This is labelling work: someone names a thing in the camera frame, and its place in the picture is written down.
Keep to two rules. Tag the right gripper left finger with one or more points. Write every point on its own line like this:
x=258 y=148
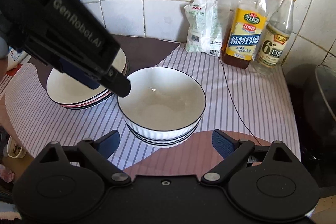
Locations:
x=94 y=155

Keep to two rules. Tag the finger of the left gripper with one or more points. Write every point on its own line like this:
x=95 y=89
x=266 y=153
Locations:
x=78 y=74
x=115 y=82

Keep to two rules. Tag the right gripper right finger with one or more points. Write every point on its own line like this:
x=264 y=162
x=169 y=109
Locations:
x=235 y=154

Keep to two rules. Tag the white sun plate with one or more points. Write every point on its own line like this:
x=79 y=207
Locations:
x=81 y=84

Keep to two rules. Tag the white ribbed bowl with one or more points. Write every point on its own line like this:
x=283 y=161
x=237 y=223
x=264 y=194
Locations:
x=164 y=143
x=162 y=99
x=164 y=135

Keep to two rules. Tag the person left hand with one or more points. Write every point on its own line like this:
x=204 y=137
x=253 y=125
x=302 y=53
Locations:
x=4 y=51

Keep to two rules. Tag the striped pink table mat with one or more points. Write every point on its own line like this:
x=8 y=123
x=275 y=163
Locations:
x=240 y=102

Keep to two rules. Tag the black pot with lid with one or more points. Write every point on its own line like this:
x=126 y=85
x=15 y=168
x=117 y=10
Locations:
x=312 y=93

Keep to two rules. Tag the white salt bag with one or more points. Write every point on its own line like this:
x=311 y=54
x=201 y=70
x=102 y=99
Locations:
x=206 y=32

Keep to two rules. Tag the white vinegar bottle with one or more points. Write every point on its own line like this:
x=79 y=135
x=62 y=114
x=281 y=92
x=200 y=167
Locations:
x=275 y=37

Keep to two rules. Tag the cooking wine bottle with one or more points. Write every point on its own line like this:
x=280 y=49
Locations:
x=245 y=32

